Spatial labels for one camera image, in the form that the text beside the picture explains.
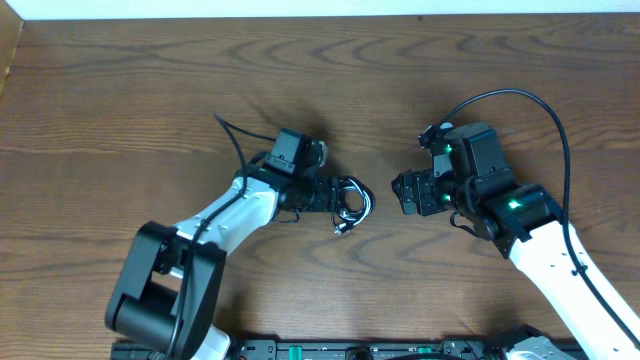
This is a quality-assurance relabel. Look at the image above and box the white usb cable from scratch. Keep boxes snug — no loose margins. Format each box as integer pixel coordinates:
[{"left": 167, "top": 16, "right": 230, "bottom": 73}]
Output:
[{"left": 333, "top": 179, "right": 374, "bottom": 235}]

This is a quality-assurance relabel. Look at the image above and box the black usb cable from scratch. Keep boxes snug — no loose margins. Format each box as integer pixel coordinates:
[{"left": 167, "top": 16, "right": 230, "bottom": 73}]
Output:
[{"left": 332, "top": 175, "right": 376, "bottom": 235}]

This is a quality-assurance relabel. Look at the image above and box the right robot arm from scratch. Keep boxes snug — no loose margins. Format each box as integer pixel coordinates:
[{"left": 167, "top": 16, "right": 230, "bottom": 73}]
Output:
[{"left": 391, "top": 123, "right": 639, "bottom": 359}]

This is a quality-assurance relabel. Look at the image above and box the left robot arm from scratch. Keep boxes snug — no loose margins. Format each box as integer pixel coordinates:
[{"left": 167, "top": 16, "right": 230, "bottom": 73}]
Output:
[{"left": 104, "top": 128, "right": 337, "bottom": 359}]

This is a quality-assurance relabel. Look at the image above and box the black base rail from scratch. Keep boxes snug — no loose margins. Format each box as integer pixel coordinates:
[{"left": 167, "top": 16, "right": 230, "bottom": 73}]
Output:
[{"left": 109, "top": 324, "right": 591, "bottom": 360}]

